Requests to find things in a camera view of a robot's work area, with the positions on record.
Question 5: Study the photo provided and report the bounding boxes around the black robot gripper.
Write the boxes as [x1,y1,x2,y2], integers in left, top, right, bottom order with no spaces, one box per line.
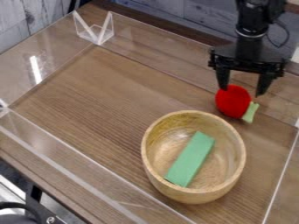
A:
[208,35,285,96]

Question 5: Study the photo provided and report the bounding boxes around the red toy strawberry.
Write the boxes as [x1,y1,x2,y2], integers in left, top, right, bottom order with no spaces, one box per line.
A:
[215,84,259,123]

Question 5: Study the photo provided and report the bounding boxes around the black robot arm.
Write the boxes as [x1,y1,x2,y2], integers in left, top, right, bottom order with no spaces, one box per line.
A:
[208,0,287,96]

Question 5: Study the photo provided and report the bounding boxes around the wooden bowl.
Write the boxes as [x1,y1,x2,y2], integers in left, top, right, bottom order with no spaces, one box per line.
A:
[140,110,247,204]

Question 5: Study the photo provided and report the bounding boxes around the green rectangular block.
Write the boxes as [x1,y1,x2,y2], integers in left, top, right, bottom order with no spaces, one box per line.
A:
[163,131,215,187]

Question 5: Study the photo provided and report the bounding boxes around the clear acrylic corner bracket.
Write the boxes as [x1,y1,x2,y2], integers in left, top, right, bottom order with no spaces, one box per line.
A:
[72,11,115,46]

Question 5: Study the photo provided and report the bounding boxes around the black table leg bracket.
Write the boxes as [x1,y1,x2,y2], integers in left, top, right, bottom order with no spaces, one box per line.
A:
[25,185,66,224]

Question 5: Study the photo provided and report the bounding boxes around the black cable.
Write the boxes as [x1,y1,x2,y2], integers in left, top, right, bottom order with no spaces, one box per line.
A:
[0,201,40,224]

